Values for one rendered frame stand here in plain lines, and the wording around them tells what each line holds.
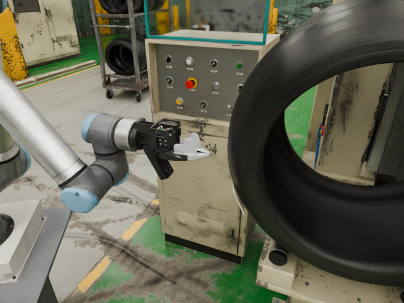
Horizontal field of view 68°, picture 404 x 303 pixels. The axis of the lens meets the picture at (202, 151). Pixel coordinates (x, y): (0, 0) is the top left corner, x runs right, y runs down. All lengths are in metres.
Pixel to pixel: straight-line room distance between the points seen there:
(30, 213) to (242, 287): 1.16
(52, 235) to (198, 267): 0.90
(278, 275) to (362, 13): 0.59
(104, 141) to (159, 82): 0.74
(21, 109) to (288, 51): 0.62
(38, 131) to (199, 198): 1.06
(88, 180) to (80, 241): 1.39
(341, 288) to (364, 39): 0.61
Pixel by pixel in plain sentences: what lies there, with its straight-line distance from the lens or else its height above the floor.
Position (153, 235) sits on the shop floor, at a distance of 2.12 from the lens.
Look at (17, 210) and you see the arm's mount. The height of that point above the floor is 0.70.
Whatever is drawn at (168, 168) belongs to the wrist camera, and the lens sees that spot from 0.85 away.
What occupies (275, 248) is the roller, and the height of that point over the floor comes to 0.92.
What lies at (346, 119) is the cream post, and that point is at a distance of 0.96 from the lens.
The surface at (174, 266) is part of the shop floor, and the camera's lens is 1.93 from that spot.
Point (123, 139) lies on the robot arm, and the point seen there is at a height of 1.12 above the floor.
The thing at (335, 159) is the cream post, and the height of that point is 1.00.
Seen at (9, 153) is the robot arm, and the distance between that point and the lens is 1.24.
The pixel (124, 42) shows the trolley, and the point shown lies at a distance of 4.47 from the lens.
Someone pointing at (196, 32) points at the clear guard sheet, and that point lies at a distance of 1.38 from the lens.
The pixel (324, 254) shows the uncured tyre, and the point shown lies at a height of 0.99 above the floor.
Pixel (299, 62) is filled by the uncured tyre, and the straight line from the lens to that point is 0.52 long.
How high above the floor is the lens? 1.47
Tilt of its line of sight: 29 degrees down
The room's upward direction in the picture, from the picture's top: straight up
